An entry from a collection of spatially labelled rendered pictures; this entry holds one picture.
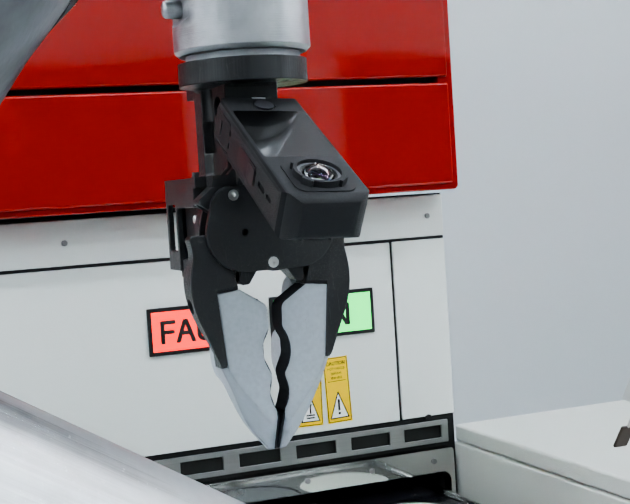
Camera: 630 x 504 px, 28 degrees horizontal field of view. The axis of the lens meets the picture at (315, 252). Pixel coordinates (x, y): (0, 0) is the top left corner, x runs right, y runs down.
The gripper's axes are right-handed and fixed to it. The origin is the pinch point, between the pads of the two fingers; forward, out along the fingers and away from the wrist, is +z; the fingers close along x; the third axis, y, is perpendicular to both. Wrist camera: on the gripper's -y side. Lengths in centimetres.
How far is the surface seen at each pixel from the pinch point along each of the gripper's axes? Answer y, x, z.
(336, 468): 57, -27, 17
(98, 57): 54, -4, -26
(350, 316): 58, -30, 1
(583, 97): 207, -161, -31
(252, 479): 57, -17, 17
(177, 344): 58, -11, 2
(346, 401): 58, -29, 10
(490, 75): 207, -135, -37
